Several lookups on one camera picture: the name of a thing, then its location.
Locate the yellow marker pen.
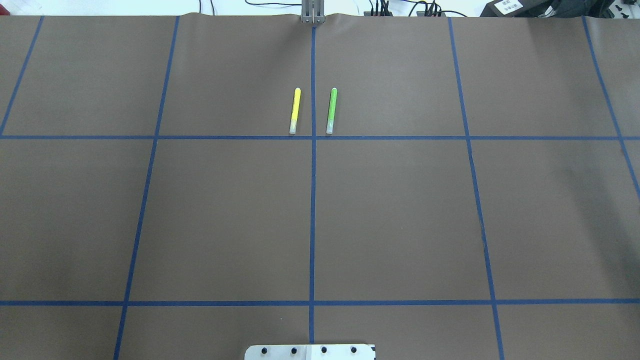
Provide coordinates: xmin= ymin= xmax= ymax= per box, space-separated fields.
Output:
xmin=288 ymin=87 xmax=302 ymax=135

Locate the green marker pen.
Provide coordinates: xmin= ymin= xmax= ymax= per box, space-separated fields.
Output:
xmin=326 ymin=87 xmax=338 ymax=135

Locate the brown paper table cover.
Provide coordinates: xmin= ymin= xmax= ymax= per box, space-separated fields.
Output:
xmin=1 ymin=13 xmax=639 ymax=360

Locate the black box white label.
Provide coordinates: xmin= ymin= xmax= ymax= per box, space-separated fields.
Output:
xmin=480 ymin=0 xmax=555 ymax=18

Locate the aluminium frame post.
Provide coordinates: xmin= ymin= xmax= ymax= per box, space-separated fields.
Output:
xmin=301 ymin=0 xmax=326 ymax=26

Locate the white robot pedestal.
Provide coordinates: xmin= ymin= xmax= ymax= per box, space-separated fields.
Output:
xmin=244 ymin=343 xmax=377 ymax=360

